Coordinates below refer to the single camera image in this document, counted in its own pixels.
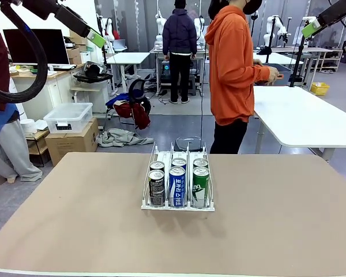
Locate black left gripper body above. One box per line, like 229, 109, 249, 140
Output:
53, 3, 92, 39

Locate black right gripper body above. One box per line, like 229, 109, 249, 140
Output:
317, 0, 346, 28

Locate orange right forearm sleeve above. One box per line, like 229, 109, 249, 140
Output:
236, 65, 271, 86

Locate blue white beverage can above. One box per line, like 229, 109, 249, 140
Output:
171, 157, 187, 171
168, 166, 186, 208

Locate person right hand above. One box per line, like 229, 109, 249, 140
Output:
264, 66, 281, 86

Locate stacked cardboard boxes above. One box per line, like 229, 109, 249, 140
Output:
65, 30, 89, 66

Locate black computer monitor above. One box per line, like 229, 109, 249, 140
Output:
2, 28, 70, 66

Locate white background table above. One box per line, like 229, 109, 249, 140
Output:
253, 51, 296, 66
105, 51, 151, 96

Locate black tripod stand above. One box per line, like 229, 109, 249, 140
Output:
289, 36, 307, 87

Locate wooden shelf rack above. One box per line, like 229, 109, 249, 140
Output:
305, 47, 343, 73

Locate yellow plastic crate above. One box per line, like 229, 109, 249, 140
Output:
310, 82, 330, 96

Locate black face mask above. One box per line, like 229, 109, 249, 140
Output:
242, 0, 262, 15

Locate white desk wooden top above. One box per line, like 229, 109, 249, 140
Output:
10, 62, 113, 122

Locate blue cloth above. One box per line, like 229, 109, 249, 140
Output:
105, 92, 133, 108

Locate black control box cart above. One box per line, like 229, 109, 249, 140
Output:
160, 59, 201, 98

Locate person in dark jacket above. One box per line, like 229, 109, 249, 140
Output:
162, 0, 198, 104

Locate clear plastic storage box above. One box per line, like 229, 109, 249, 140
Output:
43, 102, 93, 134

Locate red cloth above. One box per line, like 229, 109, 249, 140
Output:
113, 100, 151, 130

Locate large white table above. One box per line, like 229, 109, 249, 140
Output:
252, 85, 346, 161

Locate person in orange hoodie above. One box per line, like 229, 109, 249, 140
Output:
204, 0, 280, 155

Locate grey cloth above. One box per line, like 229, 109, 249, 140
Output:
97, 128, 155, 148

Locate brown cardboard box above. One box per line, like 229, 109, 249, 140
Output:
44, 117, 100, 167

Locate white paper roll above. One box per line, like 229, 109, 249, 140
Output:
20, 118, 37, 135

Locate small wooden side shelf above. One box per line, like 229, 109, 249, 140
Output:
24, 129, 51, 168

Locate person in grey trousers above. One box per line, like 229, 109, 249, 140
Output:
0, 17, 43, 184

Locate round grey floor device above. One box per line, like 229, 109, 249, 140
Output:
174, 135, 208, 153

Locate black can silver lid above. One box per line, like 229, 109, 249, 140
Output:
149, 160, 166, 174

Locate green can silver lid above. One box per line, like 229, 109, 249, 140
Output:
193, 158, 210, 170

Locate black can white text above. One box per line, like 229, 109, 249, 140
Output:
148, 169, 166, 207

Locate green can white swoosh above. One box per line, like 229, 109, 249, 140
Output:
192, 166, 210, 209

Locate thick black corrugated hose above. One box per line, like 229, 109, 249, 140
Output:
0, 0, 48, 103

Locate thin black hanging cable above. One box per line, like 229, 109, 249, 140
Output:
200, 17, 205, 139

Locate white wire can dispenser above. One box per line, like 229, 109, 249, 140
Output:
140, 141, 216, 213

